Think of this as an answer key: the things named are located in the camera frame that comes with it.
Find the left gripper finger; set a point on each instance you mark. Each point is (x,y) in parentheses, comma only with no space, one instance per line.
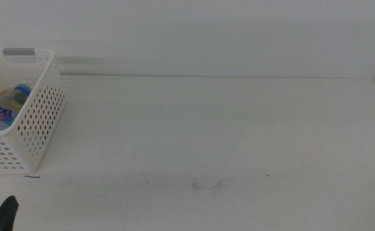
(3,216)

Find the white perforated plastic basket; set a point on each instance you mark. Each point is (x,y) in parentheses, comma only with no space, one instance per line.
(43,106)

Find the yellow tea bottle white cap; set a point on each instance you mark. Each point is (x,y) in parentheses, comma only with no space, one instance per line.
(6,94)

